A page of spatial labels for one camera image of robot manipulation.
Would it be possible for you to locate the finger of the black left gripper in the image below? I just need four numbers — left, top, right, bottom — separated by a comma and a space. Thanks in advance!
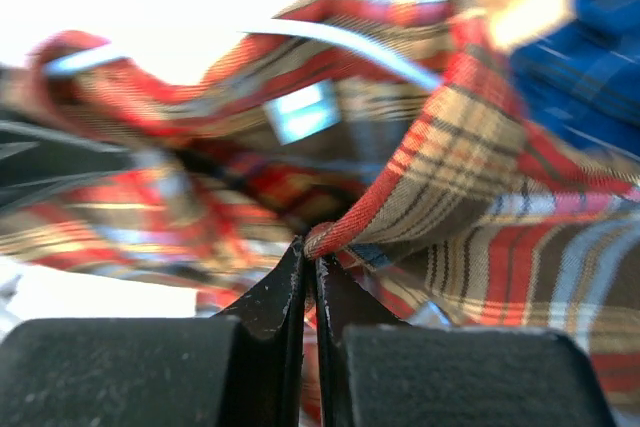
1, 119, 133, 212

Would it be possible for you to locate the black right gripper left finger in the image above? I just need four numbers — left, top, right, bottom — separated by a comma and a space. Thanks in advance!
1, 240, 306, 426

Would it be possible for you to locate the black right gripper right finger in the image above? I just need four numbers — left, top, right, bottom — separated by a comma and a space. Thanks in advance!
314, 256, 615, 427

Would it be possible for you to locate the red brown plaid shirt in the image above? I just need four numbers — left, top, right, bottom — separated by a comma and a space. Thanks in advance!
1, 0, 639, 426

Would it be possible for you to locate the light blue wire hanger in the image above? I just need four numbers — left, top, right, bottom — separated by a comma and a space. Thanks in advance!
44, 19, 443, 91

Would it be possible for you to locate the blue plaid shirt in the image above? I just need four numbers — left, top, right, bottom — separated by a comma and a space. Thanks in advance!
510, 0, 639, 158

